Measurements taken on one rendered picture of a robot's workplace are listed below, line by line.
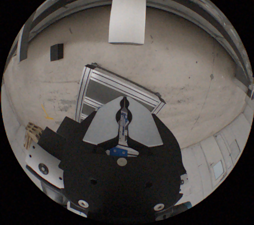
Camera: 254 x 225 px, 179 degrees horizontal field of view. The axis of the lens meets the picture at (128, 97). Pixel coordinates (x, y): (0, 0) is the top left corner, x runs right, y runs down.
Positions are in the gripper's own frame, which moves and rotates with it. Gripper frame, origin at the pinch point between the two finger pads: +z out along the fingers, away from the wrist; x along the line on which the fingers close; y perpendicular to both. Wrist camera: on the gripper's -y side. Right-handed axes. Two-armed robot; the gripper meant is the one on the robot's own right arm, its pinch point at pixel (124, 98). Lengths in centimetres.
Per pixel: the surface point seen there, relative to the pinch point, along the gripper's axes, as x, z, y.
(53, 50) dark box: -85, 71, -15
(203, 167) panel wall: 224, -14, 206
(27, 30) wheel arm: -23.6, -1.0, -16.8
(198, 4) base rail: 25.2, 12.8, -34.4
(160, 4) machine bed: 27, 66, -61
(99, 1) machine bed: -29, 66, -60
